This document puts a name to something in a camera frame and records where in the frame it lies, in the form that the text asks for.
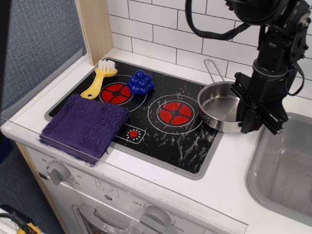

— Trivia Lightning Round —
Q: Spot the yellow cloth item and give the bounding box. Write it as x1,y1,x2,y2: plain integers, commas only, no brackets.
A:
17,223,42,234

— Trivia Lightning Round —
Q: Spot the grey oven door handle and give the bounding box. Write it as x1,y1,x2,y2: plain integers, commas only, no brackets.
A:
79,203,133,234

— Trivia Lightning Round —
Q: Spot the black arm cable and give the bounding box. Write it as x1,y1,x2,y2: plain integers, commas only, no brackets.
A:
185,0,251,41

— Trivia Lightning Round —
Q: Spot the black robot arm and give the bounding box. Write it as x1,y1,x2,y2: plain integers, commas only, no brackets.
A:
226,0,312,135

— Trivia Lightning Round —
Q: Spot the black toy stovetop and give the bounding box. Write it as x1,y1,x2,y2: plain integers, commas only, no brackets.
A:
44,58,240,181

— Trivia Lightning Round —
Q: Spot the grey oven knob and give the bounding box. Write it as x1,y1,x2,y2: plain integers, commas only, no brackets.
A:
140,206,171,234

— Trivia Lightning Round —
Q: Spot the blue toy grape bunch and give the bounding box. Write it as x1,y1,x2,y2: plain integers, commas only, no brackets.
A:
127,70,155,95

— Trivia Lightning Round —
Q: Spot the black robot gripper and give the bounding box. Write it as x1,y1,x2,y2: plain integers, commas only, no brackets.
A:
230,67,289,136

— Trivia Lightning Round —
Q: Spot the wooden side post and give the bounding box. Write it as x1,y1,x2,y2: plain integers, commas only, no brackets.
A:
75,0,114,66

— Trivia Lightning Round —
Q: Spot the grey timer knob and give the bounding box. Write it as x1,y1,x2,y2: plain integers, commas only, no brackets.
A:
46,160,71,186

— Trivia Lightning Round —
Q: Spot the stainless steel pan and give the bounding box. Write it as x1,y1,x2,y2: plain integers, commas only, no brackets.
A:
197,59,247,134

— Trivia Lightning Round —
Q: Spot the yellow dish brush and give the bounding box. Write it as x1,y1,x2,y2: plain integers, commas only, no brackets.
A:
80,59,117,100

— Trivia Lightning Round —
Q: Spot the grey sink basin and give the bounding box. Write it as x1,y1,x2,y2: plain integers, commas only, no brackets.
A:
246,113,312,226

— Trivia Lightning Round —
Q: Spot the purple-blue folded cloth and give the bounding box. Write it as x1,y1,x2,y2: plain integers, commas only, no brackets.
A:
40,94,129,165

